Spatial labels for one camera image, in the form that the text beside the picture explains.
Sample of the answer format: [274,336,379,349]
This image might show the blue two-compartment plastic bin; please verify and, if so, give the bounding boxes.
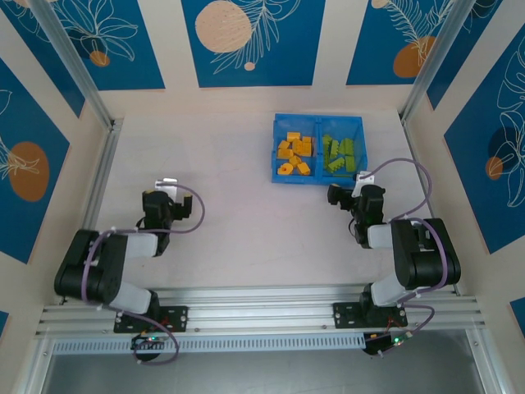
[270,112,369,186]

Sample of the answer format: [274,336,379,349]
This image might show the aluminium side rail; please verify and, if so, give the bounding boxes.
[400,117,464,296]
[67,118,124,284]

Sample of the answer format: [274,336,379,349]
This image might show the grey slotted cable duct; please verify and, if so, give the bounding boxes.
[51,332,367,356]

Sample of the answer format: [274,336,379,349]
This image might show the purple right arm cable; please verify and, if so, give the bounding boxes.
[363,158,449,336]

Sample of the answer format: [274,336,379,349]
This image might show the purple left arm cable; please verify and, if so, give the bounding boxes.
[81,182,206,367]

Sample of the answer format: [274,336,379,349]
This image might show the aluminium frame post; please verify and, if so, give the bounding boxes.
[28,0,116,131]
[399,0,500,124]

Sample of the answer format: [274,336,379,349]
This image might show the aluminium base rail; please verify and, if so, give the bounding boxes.
[34,282,491,337]

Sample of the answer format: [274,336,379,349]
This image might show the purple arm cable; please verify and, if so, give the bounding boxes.
[81,182,206,367]
[363,158,449,336]

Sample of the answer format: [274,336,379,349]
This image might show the blue floral wall poster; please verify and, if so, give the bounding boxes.
[426,0,525,111]
[0,7,86,119]
[181,0,327,89]
[444,39,525,255]
[0,57,71,264]
[48,0,167,92]
[345,0,456,87]

